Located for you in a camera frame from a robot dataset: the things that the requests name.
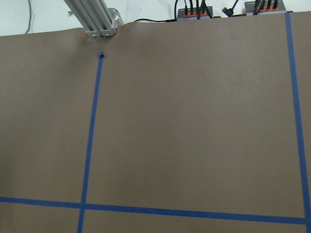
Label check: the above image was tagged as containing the black usb hub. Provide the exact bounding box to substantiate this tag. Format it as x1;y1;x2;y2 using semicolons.
173;0;214;21
244;0;287;15

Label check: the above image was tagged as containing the aluminium frame post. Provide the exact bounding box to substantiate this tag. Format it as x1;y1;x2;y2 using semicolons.
65;0;117;37

